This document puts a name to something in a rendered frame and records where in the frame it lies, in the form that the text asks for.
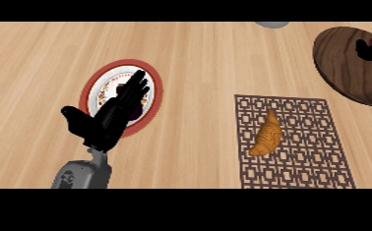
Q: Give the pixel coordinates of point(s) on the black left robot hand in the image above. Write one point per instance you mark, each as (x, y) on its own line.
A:
(111, 117)

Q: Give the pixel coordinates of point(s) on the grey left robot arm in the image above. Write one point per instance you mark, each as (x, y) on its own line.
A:
(83, 173)

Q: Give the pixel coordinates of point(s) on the red-rimmed white patterned bowl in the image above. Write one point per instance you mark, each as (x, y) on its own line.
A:
(150, 87)

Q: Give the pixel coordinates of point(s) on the orange bell pepper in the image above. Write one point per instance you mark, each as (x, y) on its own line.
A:
(267, 136)

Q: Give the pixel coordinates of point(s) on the brown lattice placemat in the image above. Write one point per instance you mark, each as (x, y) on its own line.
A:
(310, 149)

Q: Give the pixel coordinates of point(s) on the grey rounded object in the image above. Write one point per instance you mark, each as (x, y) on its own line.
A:
(272, 24)

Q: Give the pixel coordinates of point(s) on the dark wooden round board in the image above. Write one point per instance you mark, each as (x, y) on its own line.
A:
(338, 61)

